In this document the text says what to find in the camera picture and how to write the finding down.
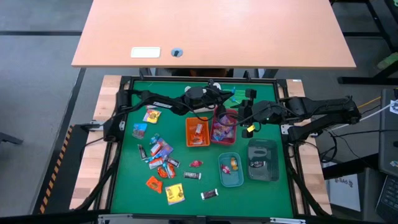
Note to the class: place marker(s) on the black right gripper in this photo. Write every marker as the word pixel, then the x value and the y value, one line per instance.
pixel 247 109

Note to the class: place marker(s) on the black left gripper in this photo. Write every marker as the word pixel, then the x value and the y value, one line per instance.
pixel 217 95

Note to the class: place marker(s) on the blue lollipop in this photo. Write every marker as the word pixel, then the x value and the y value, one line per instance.
pixel 149 159
pixel 235 100
pixel 233 90

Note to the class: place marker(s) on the purple Haribo packet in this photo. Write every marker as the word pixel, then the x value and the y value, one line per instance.
pixel 165 150
pixel 225 120
pixel 229 133

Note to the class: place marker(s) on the blue Haribo packet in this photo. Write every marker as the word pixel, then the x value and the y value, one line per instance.
pixel 139 130
pixel 217 135

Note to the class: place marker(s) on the brown Hershey's chocolate bar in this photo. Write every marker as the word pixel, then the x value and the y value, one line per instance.
pixel 142 151
pixel 173 161
pixel 209 194
pixel 192 175
pixel 257 164

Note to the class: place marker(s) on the orange candy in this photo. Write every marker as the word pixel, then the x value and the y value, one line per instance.
pixel 234 163

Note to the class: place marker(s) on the red candy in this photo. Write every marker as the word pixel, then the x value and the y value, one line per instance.
pixel 196 163
pixel 225 169

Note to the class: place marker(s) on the pink white candy wrapper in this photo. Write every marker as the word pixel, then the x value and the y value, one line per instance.
pixel 151 107

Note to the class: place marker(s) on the yellow candy packet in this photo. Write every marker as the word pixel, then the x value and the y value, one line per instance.
pixel 152 115
pixel 175 193

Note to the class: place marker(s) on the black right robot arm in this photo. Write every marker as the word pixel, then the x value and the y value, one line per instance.
pixel 326 107

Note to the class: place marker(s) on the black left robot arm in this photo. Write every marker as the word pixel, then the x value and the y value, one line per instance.
pixel 161 104

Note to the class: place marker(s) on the blue wrapped candy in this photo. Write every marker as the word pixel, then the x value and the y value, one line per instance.
pixel 154 138

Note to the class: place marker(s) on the green plastic basket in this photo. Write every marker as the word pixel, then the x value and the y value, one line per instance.
pixel 241 93

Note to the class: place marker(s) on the red plastic bin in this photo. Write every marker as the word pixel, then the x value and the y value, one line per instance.
pixel 224 142

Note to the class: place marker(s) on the orange plastic basket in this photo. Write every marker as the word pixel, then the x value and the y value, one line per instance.
pixel 190 137

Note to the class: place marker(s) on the light wooden desk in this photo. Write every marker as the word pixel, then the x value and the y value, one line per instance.
pixel 217 31

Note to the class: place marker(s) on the dark transparent plastic bin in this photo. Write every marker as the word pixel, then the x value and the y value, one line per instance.
pixel 264 174

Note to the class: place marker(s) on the teal plastic bin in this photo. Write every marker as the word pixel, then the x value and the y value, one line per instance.
pixel 230 180

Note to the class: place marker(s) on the white rectangular desk plate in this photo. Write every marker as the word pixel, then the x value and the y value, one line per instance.
pixel 145 52

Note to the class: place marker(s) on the green table mat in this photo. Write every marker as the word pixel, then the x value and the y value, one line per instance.
pixel 258 202

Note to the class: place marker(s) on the white cardboard box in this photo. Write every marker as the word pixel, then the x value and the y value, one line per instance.
pixel 345 189

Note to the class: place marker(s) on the dark grey equipment cabinet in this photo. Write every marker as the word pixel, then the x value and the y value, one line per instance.
pixel 388 133

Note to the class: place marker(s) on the person's foot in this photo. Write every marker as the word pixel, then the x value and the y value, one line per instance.
pixel 388 60

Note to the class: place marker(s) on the black keyboard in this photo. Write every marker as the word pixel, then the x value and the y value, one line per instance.
pixel 388 199

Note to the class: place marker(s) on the black hazard-striped floor ramp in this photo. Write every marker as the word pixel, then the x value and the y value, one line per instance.
pixel 59 161

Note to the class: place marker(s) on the black chair leg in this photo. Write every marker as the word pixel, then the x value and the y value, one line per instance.
pixel 11 138

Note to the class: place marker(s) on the black aluminium table frame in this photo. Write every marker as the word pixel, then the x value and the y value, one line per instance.
pixel 202 79

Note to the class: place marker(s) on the white mount plate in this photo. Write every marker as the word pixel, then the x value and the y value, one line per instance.
pixel 122 125
pixel 285 129

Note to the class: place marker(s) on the black desk leg frame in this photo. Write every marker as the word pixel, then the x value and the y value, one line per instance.
pixel 357 80

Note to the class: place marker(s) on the silver metal bracket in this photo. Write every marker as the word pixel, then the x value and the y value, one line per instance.
pixel 287 221
pixel 115 217

